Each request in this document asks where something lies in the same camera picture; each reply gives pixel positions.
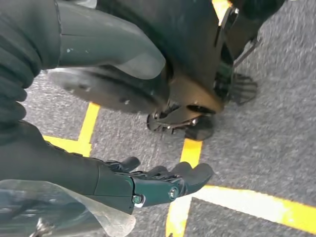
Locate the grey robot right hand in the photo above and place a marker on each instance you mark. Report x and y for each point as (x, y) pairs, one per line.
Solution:
(74, 176)

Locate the clear plastic sheet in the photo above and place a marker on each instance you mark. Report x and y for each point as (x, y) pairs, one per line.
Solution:
(62, 212)

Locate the yellow floor tape corner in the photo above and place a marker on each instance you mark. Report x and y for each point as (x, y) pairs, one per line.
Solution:
(86, 130)

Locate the black robot right foot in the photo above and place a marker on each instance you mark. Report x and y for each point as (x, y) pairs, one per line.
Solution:
(197, 130)

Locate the black robot foot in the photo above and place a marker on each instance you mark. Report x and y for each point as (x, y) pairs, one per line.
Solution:
(243, 88)
(197, 130)

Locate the yellow floor tape junction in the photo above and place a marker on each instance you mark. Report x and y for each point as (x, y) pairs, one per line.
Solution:
(246, 202)

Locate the black robot left foot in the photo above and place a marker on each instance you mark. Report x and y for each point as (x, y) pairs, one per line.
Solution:
(243, 88)

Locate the black robot left leg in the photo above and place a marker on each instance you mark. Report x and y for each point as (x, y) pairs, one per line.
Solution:
(254, 13)

